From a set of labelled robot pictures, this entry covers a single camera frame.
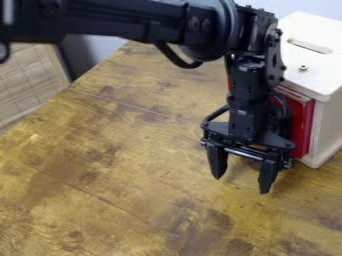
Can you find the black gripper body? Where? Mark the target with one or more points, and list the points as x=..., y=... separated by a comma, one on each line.
x=215, y=131

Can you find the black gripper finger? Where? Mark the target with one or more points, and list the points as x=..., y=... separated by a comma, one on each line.
x=216, y=156
x=267, y=175

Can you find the red drawer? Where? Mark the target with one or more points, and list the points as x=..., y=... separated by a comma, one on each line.
x=302, y=120

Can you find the black metal drawer handle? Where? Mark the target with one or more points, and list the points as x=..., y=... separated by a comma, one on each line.
x=216, y=113

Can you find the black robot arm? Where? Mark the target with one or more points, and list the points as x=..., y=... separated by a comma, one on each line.
x=192, y=31

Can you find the white wooden box cabinet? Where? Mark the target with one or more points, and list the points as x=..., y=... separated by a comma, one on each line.
x=311, y=52

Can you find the wooden slatted panel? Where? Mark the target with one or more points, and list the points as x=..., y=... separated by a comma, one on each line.
x=32, y=77

